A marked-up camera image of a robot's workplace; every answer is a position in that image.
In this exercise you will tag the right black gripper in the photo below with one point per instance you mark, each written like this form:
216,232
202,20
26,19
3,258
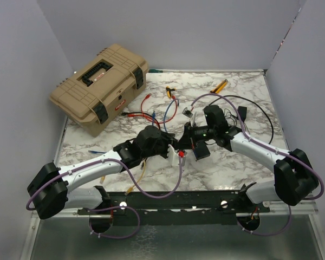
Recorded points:
187,141

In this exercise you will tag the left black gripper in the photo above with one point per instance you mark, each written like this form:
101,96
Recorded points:
168,138

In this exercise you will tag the black blue network switch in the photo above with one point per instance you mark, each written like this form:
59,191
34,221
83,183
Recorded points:
201,151

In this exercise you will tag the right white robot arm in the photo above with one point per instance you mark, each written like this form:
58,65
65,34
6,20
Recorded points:
293,176

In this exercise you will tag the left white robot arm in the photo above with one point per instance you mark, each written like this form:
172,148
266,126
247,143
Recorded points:
56,188

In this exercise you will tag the yellow utility knife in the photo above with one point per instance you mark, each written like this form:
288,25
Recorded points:
219,87

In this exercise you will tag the tan plastic toolbox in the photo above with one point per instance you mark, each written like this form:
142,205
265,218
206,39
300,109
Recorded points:
96,94

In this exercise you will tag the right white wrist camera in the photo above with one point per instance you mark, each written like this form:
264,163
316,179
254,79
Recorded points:
188,112

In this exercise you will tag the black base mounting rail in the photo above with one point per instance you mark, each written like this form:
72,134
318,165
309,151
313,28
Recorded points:
180,208

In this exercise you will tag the green handled screwdriver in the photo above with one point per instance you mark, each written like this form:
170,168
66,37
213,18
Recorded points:
155,71

